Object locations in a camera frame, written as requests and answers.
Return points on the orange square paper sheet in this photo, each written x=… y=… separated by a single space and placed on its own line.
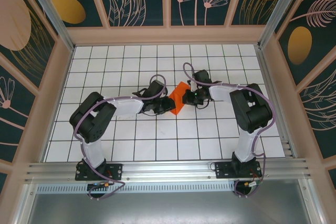
x=178 y=95

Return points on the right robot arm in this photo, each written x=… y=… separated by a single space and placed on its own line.
x=252 y=108

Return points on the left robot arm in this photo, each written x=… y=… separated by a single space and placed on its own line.
x=92 y=119

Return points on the grey metal panel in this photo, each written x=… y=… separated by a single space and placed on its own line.
x=168 y=208

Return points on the aluminium mounting rail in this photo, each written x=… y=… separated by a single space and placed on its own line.
x=168 y=169

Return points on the aluminium side rail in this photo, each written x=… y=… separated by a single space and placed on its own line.
x=269 y=77

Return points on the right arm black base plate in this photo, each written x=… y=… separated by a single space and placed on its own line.
x=223 y=170

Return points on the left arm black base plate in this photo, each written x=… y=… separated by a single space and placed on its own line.
x=115 y=169

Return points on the aluminium frame post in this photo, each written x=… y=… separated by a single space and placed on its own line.
x=278 y=11
x=50 y=11

